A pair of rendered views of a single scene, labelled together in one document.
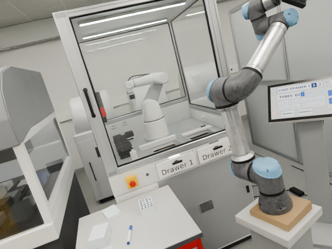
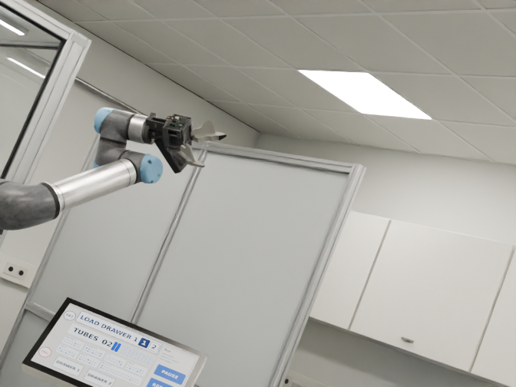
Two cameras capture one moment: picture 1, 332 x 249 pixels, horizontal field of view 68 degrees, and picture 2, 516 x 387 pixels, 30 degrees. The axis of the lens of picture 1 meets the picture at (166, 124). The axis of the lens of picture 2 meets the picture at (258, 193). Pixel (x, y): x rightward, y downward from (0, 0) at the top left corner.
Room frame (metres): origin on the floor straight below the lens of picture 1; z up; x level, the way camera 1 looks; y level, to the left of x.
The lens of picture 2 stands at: (-1.26, 0.24, 1.31)
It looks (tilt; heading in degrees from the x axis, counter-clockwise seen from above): 8 degrees up; 333
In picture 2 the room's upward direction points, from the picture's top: 22 degrees clockwise
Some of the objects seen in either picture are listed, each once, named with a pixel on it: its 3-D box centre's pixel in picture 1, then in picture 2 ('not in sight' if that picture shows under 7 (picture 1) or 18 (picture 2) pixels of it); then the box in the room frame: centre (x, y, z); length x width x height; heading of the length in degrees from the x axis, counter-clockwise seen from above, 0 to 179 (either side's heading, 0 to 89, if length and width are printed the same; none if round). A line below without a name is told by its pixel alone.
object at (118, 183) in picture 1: (163, 146); not in sight; (2.11, 0.07, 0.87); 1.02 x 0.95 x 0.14; 103
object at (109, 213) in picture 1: (110, 212); not in sight; (1.41, 0.47, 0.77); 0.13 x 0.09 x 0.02; 30
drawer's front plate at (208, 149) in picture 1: (216, 150); not in sight; (1.70, -0.31, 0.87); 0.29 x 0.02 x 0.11; 103
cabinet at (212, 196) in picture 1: (177, 192); not in sight; (2.11, 0.06, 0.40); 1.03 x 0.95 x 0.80; 103
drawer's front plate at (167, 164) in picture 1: (176, 164); not in sight; (1.63, 0.00, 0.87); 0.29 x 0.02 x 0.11; 103
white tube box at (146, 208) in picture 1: (146, 205); not in sight; (1.36, 0.24, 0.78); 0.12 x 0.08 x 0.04; 10
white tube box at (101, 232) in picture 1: (100, 235); not in sight; (1.17, 0.49, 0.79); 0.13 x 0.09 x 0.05; 179
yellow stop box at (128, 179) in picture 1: (132, 182); not in sight; (1.54, 0.32, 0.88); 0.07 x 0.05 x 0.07; 103
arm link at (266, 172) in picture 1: (267, 174); not in sight; (1.04, -0.39, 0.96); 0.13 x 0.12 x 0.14; 25
